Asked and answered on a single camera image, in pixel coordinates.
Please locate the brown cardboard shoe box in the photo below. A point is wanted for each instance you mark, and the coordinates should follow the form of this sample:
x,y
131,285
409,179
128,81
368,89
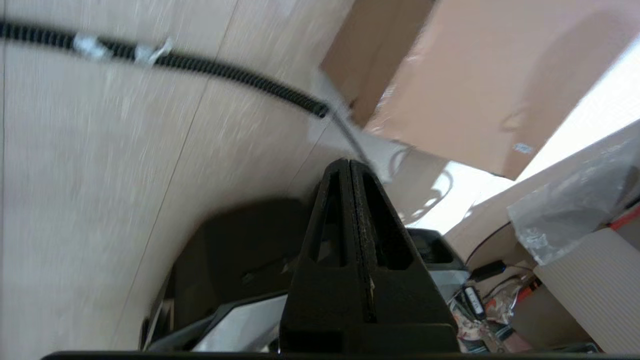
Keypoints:
x,y
475,75

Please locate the ribbed beige cushion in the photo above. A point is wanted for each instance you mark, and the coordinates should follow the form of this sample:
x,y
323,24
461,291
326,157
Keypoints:
x,y
595,290

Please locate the dark grey plastic tray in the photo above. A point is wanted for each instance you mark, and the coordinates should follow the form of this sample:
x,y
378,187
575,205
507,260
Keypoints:
x,y
435,250

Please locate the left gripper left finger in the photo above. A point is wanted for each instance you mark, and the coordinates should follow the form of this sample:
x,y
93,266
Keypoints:
x,y
320,310

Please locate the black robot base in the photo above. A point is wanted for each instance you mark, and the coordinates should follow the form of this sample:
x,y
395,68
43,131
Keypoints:
x,y
235,250

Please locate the clear plastic bag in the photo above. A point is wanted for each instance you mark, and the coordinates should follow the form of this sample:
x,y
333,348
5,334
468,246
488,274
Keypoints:
x,y
565,210

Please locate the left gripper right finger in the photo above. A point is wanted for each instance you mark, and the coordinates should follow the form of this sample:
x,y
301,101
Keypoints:
x,y
415,310

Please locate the black remote fob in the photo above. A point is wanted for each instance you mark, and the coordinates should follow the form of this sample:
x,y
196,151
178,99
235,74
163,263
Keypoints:
x,y
474,302

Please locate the black plug adapter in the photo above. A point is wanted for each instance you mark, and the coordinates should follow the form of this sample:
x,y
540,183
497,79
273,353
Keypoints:
x,y
487,270

